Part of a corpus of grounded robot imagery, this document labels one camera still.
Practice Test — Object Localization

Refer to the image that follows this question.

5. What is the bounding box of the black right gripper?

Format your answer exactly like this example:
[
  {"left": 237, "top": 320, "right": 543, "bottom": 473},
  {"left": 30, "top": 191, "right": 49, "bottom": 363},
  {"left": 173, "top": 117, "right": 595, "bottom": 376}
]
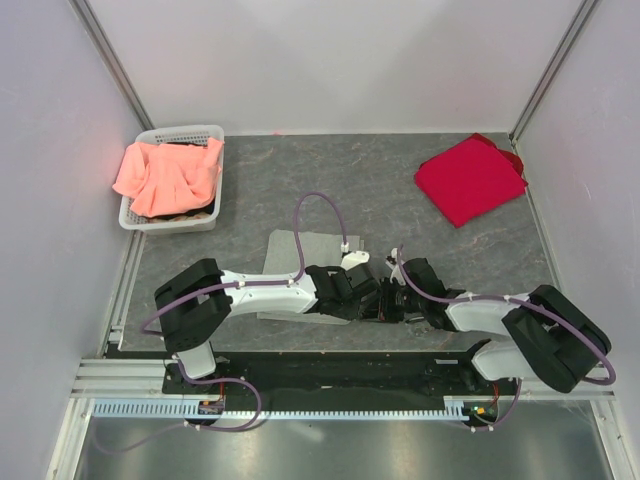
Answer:
[{"left": 359, "top": 277, "right": 425, "bottom": 324}]

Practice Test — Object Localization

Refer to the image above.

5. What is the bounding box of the grey cloth napkin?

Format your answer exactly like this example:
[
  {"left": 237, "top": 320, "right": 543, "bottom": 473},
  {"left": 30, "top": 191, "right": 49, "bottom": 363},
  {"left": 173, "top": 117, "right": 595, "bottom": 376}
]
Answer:
[{"left": 256, "top": 228, "right": 366, "bottom": 326}]

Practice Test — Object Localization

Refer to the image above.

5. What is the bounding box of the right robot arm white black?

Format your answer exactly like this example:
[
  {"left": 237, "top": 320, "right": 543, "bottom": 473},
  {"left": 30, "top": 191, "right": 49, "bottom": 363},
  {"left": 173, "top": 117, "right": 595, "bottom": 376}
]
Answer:
[{"left": 378, "top": 252, "right": 617, "bottom": 394}]

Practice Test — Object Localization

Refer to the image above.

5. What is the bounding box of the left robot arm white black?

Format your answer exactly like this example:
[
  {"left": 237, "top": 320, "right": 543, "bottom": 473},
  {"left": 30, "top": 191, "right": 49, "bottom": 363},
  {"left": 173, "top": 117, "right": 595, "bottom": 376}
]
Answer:
[{"left": 154, "top": 258, "right": 380, "bottom": 393}]

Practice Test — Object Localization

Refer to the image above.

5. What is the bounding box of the red folded napkin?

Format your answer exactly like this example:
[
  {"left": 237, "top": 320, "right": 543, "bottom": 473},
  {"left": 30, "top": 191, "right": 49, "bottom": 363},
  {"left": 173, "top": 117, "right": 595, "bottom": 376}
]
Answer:
[{"left": 414, "top": 133, "right": 528, "bottom": 228}]

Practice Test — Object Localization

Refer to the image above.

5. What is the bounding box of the salmon pink cloth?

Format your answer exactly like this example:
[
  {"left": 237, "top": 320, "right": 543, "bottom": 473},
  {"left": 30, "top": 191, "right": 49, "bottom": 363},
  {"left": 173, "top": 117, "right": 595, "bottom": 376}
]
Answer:
[{"left": 113, "top": 137, "right": 224, "bottom": 217}]

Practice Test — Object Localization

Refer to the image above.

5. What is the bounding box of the white plastic basket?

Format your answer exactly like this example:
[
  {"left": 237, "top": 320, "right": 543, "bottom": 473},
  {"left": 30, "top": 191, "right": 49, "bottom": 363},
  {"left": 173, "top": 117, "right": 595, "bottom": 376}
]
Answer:
[{"left": 119, "top": 125, "right": 225, "bottom": 234}]

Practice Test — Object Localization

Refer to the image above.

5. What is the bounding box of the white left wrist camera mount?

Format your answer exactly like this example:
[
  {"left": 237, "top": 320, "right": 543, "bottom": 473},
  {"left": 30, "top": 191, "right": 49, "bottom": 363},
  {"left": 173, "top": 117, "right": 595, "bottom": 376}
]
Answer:
[{"left": 340, "top": 242, "right": 370, "bottom": 271}]

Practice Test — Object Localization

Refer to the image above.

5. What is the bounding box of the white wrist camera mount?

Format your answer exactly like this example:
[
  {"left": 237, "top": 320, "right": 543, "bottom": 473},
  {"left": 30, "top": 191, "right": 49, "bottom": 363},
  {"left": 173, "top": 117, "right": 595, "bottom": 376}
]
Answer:
[
  {"left": 385, "top": 248, "right": 406, "bottom": 286},
  {"left": 340, "top": 242, "right": 370, "bottom": 271}
]

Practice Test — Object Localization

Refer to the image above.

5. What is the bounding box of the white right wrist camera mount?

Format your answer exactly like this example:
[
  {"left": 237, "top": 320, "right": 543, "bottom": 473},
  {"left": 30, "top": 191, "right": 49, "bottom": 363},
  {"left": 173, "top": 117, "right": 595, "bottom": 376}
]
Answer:
[{"left": 385, "top": 248, "right": 406, "bottom": 286}]

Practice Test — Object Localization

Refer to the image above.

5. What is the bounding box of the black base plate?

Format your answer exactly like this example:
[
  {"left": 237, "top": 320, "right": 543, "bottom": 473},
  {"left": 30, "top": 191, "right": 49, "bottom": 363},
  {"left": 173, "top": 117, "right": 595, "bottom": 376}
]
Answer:
[{"left": 159, "top": 350, "right": 521, "bottom": 401}]

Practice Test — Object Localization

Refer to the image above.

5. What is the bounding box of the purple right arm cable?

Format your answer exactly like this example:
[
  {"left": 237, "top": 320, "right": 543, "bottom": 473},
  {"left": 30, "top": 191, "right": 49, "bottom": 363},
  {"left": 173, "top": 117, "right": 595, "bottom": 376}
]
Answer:
[{"left": 397, "top": 244, "right": 617, "bottom": 385}]

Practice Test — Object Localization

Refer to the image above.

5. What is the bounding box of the white slotted cable duct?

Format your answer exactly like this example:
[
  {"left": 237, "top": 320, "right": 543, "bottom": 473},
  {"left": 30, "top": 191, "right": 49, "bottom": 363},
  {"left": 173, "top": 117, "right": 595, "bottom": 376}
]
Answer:
[{"left": 93, "top": 398, "right": 470, "bottom": 421}]

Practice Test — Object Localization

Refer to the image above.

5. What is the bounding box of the right aluminium frame post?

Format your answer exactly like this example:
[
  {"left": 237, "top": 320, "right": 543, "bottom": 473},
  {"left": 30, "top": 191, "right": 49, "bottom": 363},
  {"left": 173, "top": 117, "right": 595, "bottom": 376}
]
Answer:
[{"left": 508, "top": 0, "right": 601, "bottom": 144}]

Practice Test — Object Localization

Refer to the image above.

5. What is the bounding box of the aluminium frame post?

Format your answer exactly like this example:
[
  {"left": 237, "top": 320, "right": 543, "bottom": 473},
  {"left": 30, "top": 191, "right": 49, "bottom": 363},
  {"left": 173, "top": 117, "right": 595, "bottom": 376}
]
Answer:
[
  {"left": 69, "top": 0, "right": 155, "bottom": 130},
  {"left": 508, "top": 0, "right": 601, "bottom": 144}
]

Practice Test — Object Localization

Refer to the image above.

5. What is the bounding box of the left aluminium frame post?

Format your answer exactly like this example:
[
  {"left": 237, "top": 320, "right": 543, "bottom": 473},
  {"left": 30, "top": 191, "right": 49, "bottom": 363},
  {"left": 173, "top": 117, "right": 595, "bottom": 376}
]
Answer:
[{"left": 69, "top": 0, "right": 155, "bottom": 130}]

